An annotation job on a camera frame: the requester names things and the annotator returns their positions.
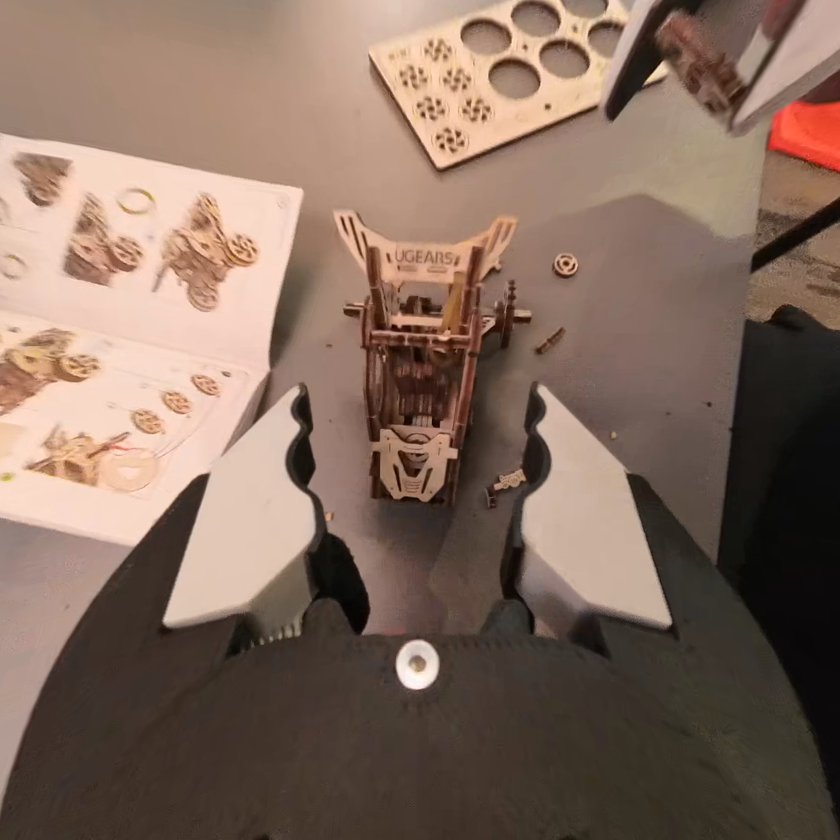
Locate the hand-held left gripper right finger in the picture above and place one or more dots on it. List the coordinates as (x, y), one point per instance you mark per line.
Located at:
(590, 538)

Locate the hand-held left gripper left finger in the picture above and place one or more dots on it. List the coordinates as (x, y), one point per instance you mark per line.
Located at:
(243, 538)

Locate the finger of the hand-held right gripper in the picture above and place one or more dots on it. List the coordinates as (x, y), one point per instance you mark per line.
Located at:
(631, 43)
(787, 72)

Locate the wooden gear wheel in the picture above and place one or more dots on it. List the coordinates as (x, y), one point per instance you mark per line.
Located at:
(705, 72)
(506, 315)

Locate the wooden parts sheet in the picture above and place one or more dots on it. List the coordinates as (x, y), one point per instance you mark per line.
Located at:
(564, 95)

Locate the wooden buggy model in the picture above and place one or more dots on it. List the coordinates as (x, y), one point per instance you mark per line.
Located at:
(423, 256)

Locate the paper instruction booklet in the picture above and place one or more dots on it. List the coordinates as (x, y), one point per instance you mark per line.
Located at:
(282, 229)

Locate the red fabric item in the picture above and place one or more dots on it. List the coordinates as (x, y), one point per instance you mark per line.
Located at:
(807, 134)

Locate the small figure-shaped wooden part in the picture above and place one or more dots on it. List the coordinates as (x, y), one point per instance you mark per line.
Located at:
(510, 481)

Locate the small wooden peg part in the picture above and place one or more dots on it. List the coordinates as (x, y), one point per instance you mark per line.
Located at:
(550, 341)

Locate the small round wooden part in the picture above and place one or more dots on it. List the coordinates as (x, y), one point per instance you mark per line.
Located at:
(556, 264)

